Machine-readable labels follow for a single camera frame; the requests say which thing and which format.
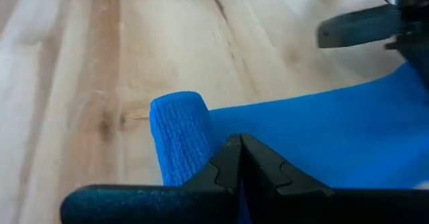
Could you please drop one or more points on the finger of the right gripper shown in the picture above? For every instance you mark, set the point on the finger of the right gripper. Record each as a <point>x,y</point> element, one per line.
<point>358,27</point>

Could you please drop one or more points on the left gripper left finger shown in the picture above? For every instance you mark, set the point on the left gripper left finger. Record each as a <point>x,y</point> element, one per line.
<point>151,204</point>

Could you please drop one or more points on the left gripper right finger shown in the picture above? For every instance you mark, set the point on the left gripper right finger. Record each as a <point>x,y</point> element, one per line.
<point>318,207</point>

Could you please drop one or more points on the blue elastic bandage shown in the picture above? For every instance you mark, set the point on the blue elastic bandage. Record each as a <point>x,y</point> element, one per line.
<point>301,133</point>

